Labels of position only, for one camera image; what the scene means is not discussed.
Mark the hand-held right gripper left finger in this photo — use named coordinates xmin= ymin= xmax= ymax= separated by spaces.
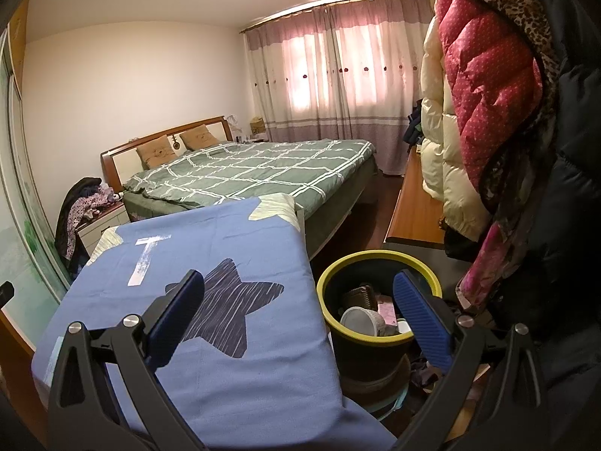
xmin=47 ymin=269 xmax=206 ymax=451

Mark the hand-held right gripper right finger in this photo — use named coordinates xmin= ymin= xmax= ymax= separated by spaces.
xmin=393 ymin=269 xmax=552 ymax=451

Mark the pink packet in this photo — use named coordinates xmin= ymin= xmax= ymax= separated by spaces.
xmin=376 ymin=297 xmax=400 ymax=327

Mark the white plastic bowl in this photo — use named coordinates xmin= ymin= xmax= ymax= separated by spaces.
xmin=340 ymin=306 xmax=387 ymax=337

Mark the dark brown container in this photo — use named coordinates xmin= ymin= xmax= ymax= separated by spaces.
xmin=343 ymin=283 xmax=379 ymax=313

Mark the yellow rimmed trash bin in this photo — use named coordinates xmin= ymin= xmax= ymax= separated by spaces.
xmin=317 ymin=250 xmax=443 ymax=381

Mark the dark cloth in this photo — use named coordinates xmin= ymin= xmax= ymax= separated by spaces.
xmin=408 ymin=357 xmax=447 ymax=390

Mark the wardrobe sliding door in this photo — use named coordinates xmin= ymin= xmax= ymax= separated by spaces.
xmin=0 ymin=28 xmax=71 ymax=334

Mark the pink bag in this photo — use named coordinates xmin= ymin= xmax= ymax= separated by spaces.
xmin=455 ymin=225 xmax=508 ymax=311

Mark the dark jacket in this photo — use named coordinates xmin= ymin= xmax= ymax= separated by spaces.
xmin=55 ymin=177 xmax=101 ymax=273

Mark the round plastic stool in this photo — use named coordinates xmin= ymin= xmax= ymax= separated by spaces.
xmin=343 ymin=362 xmax=414 ymax=421

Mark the wooden desk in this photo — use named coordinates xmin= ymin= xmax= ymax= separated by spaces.
xmin=385 ymin=148 xmax=447 ymax=245

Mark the blue star blanket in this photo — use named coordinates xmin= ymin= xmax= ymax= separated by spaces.
xmin=32 ymin=194 xmax=409 ymax=451

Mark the white nightstand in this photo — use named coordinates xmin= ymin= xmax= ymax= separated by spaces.
xmin=75 ymin=202 xmax=131 ymax=254

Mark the dark floral garment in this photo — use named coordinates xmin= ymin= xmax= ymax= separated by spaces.
xmin=479 ymin=117 xmax=559 ymax=245

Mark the brown pillow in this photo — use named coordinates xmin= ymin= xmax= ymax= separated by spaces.
xmin=180 ymin=124 xmax=217 ymax=151
xmin=136 ymin=135 xmax=177 ymax=170

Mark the wooden bed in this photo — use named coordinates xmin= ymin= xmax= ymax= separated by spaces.
xmin=100 ymin=117 xmax=379 ymax=264

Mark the green plaid duvet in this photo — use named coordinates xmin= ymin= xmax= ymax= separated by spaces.
xmin=122 ymin=138 xmax=376 ymax=212

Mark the cream down jacket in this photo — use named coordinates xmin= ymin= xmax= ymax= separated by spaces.
xmin=419 ymin=14 xmax=494 ymax=245

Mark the pile of dark clothes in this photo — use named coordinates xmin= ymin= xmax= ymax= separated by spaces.
xmin=403 ymin=98 xmax=426 ymax=148

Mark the black jacket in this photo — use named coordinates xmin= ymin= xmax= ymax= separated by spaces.
xmin=493 ymin=0 xmax=601 ymax=339

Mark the wooden wardrobe cupboard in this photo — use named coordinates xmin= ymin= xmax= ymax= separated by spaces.
xmin=9 ymin=0 xmax=31 ymax=90

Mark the pink white curtain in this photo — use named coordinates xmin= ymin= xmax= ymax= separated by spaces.
xmin=240 ymin=0 xmax=430 ymax=174

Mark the leopard print scarf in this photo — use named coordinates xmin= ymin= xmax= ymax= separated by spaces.
xmin=441 ymin=0 xmax=562 ymax=95

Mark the wooden curtain rail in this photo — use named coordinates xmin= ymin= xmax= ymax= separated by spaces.
xmin=239 ymin=0 xmax=430 ymax=35

